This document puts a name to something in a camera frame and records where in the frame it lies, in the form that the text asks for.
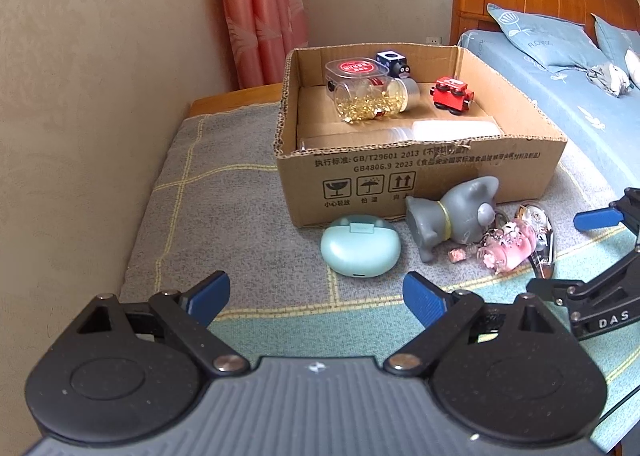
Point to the black cube toy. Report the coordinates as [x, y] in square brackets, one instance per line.
[392, 60]

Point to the pink patterned curtain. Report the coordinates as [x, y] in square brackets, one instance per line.
[260, 10]

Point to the clear jar with red label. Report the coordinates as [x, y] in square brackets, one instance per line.
[356, 76]

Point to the cardboard box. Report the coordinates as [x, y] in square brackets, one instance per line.
[420, 170]

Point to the white wall socket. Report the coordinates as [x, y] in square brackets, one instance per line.
[435, 40]

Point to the red toy train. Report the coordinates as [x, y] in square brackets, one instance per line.
[451, 93]

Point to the blue floral pillow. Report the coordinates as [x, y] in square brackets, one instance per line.
[614, 40]
[542, 38]

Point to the green and grey checked blanket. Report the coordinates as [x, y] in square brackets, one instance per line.
[210, 216]

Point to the grey cat figurine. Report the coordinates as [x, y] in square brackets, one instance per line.
[450, 216]

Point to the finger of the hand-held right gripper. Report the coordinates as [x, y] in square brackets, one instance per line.
[594, 220]
[547, 290]

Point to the clear bottle of gold capsules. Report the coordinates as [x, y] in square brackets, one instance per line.
[380, 98]

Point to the blue floral bed sheet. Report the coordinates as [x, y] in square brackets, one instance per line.
[560, 100]

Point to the white plastic bottle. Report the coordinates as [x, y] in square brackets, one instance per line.
[455, 129]

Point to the grey crumpled cloth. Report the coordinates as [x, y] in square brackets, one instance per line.
[607, 78]

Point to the white cloth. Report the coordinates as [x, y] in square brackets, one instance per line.
[634, 66]

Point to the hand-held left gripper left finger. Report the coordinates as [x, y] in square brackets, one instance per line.
[210, 298]

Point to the teal earbud case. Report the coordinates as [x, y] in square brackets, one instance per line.
[360, 251]

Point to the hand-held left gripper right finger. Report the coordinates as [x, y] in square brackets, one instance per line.
[425, 298]

